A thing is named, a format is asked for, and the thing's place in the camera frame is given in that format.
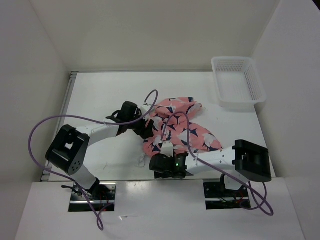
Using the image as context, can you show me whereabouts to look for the white plastic basket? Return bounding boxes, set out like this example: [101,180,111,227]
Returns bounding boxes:
[211,56,267,110]

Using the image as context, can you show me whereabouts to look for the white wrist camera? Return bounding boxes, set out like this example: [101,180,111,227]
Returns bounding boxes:
[160,141,174,158]
[139,104,154,118]

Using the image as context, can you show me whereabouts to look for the pink shark print shorts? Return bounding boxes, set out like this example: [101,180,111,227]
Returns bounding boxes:
[142,97,222,157]

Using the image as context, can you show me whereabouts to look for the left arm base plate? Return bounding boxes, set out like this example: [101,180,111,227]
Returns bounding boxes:
[68,183,116,213]

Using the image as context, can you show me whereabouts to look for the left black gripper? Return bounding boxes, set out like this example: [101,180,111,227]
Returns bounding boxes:
[127,110,154,140]

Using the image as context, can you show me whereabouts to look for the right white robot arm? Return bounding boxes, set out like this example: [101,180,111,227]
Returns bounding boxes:
[149,139,272,197]

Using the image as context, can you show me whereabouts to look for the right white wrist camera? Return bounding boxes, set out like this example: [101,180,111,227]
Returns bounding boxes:
[160,141,174,158]

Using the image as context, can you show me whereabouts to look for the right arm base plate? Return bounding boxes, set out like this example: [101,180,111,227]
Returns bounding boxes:
[203,181,251,210]

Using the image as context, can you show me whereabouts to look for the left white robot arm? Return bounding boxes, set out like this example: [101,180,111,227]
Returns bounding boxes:
[45,101,154,200]

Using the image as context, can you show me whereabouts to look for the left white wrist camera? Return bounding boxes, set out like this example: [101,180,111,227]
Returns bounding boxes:
[139,104,154,118]

